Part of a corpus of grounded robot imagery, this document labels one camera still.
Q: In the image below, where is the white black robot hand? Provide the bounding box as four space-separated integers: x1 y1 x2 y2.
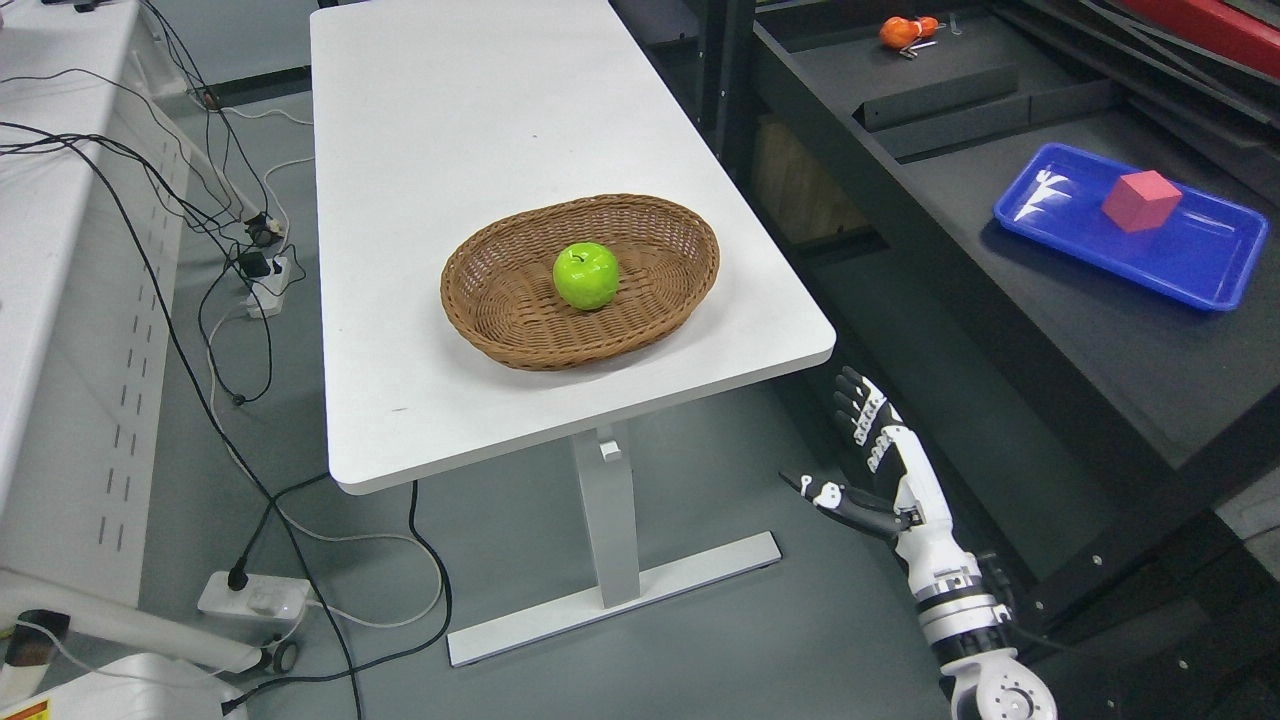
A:
780 366 973 584

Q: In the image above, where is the green apple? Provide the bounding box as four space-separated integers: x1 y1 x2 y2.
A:
552 242 620 311

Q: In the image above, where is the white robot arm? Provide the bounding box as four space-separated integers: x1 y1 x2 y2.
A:
914 552 1059 719

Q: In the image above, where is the black metal shelf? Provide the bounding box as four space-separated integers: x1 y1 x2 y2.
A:
701 1 1277 719

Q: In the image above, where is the red cube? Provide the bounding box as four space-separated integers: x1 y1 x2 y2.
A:
1101 170 1183 233

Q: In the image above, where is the blue plastic tray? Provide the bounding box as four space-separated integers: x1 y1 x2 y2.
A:
993 143 1270 311

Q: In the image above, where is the brown wicker basket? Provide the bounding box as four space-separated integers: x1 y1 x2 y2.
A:
440 193 721 372

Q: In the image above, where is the orange toy object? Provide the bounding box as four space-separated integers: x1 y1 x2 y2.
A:
878 15 940 51

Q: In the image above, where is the white table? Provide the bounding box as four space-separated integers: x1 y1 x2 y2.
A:
310 1 836 667

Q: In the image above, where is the white power strip near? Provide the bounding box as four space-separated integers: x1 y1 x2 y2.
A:
196 571 314 624

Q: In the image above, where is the white power strip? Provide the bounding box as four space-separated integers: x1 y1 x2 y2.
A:
244 258 294 320
196 571 314 624

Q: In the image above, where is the white power strip far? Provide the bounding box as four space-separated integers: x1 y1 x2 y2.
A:
244 258 294 320

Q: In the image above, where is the white side desk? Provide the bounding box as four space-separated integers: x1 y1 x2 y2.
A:
3 1 297 705

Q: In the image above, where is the black cable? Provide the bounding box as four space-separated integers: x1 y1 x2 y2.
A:
0 120 364 720

